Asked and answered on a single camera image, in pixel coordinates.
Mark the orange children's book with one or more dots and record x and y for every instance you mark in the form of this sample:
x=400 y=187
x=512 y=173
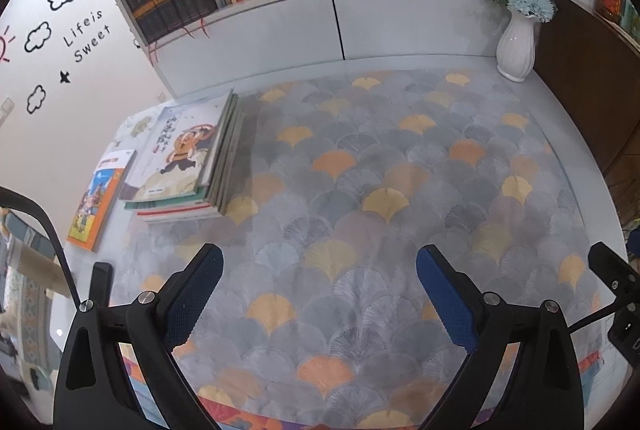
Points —
x=98 y=199

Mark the stack of books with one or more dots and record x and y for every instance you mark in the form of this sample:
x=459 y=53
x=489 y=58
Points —
x=183 y=170

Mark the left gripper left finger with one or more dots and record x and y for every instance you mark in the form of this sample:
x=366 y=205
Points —
x=93 y=389

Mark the ginkgo pattern tablecloth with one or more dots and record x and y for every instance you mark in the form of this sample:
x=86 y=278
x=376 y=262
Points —
x=319 y=317

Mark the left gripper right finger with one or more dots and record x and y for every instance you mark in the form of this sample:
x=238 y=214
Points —
x=544 y=389

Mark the white ribbed vase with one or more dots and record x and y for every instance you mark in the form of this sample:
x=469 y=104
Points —
x=516 y=50

